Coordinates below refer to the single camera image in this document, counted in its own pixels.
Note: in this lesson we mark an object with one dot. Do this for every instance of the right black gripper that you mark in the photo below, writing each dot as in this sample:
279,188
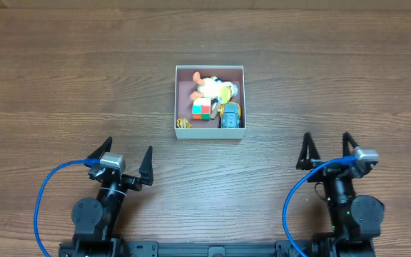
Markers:
331,171

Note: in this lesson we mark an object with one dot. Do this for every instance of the wooden cat rattle drum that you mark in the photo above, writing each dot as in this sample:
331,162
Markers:
224,96

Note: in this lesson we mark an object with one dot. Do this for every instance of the white box with pink interior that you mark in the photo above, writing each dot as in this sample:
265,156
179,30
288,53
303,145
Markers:
185,86

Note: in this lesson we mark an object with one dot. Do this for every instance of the yellow grey toy truck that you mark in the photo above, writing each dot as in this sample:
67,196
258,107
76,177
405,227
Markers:
230,114

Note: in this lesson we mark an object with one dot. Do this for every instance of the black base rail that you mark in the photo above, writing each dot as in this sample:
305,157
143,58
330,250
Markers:
279,248

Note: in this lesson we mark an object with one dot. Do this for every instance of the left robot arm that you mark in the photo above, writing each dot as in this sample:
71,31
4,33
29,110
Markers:
95,218

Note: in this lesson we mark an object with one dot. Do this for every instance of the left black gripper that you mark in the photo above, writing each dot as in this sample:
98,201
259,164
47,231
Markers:
123,178

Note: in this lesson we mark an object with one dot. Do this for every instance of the golden round wheel toy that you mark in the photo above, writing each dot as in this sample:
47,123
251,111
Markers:
183,123

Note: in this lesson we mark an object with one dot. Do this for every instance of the cream plush pig toy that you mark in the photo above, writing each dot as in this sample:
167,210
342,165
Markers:
210,86

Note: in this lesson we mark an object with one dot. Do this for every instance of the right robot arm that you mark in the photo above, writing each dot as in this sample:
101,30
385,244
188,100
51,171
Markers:
355,219

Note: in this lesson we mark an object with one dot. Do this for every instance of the colourful puzzle cube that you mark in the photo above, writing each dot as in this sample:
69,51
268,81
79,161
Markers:
201,109

